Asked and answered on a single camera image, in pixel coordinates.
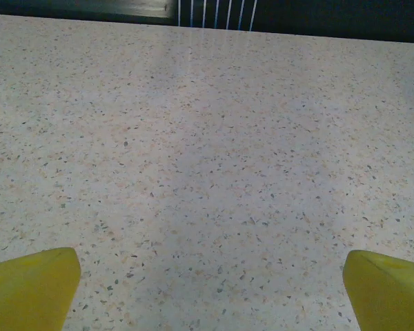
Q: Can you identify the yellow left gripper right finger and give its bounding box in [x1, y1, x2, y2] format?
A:
[342, 250, 414, 331]

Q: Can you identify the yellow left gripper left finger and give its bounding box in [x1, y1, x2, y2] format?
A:
[0, 247, 82, 331]

